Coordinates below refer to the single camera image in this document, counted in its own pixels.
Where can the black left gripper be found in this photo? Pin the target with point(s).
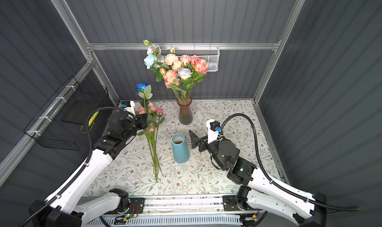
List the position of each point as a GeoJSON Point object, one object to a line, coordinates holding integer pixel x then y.
{"type": "Point", "coordinates": [140, 121]}

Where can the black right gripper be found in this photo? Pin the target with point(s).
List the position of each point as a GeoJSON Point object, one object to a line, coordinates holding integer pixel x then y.
{"type": "Point", "coordinates": [203, 142]}

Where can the teal ceramic vase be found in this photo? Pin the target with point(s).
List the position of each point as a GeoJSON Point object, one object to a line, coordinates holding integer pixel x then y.
{"type": "Point", "coordinates": [180, 148]}

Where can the pink ribbed glass vase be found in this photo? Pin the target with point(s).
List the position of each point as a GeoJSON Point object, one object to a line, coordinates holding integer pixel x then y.
{"type": "Point", "coordinates": [185, 112]}

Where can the blue flower stem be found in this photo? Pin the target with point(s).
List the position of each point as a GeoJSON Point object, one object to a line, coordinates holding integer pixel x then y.
{"type": "Point", "coordinates": [144, 91]}

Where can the pink bud spray stem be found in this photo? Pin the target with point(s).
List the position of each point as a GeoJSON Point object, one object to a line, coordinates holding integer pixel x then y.
{"type": "Point", "coordinates": [170, 81]}

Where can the white green rose spray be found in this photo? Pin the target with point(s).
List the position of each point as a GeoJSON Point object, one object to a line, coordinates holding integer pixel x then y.
{"type": "Point", "coordinates": [154, 61]}

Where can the large pink rose stem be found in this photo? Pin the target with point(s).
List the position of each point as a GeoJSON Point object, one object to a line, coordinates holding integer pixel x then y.
{"type": "Point", "coordinates": [198, 69]}

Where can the small pink rose stem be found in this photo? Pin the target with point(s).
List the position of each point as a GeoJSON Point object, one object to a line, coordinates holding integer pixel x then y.
{"type": "Point", "coordinates": [185, 61]}

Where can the small pink flower spray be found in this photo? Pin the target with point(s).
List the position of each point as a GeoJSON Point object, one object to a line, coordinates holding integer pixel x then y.
{"type": "Point", "coordinates": [154, 119]}

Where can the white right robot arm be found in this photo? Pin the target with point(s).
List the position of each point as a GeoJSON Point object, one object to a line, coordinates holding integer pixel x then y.
{"type": "Point", "coordinates": [258, 190]}

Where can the black book in basket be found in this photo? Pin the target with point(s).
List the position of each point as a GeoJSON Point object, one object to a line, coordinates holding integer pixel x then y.
{"type": "Point", "coordinates": [78, 113]}

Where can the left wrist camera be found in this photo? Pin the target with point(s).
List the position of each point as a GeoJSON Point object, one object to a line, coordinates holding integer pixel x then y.
{"type": "Point", "coordinates": [128, 106]}

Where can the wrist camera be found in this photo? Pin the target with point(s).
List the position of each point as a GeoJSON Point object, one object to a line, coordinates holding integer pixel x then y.
{"type": "Point", "coordinates": [215, 132]}
{"type": "Point", "coordinates": [128, 106]}

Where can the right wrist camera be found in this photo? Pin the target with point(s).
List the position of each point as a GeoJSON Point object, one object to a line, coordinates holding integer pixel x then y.
{"type": "Point", "coordinates": [215, 132]}

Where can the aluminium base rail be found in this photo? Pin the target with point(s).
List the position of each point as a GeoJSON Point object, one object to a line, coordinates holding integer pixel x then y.
{"type": "Point", "coordinates": [167, 204]}

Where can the black wire basket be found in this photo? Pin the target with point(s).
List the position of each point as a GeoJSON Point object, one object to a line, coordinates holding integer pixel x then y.
{"type": "Point", "coordinates": [49, 131]}

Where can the white wire mesh basket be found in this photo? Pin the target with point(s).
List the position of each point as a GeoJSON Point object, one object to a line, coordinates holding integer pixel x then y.
{"type": "Point", "coordinates": [210, 53]}

